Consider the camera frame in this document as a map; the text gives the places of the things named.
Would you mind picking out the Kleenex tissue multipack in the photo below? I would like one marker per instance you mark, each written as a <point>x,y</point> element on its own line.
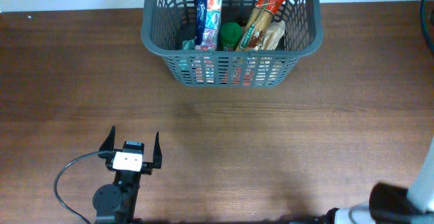
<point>208,21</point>

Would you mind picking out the grey plastic shopping basket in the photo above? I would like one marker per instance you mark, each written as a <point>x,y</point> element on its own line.
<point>167,23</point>

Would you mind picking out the spaghetti pasta package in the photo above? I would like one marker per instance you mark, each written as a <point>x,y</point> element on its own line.
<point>259,23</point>

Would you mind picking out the green lid Knorr jar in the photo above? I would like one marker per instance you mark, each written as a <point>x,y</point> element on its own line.
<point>230,35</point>

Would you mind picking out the beige snack bag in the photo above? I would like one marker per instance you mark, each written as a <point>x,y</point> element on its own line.
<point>275,35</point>

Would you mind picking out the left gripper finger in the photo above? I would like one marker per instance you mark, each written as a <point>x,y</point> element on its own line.
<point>157,154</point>
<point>108,144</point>

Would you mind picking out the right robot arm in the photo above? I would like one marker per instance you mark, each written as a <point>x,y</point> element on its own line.
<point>392,204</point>

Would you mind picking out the teal tissue packet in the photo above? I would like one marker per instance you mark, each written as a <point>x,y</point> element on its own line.
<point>187,44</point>

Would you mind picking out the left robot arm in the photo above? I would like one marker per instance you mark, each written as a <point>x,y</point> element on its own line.
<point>116,202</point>

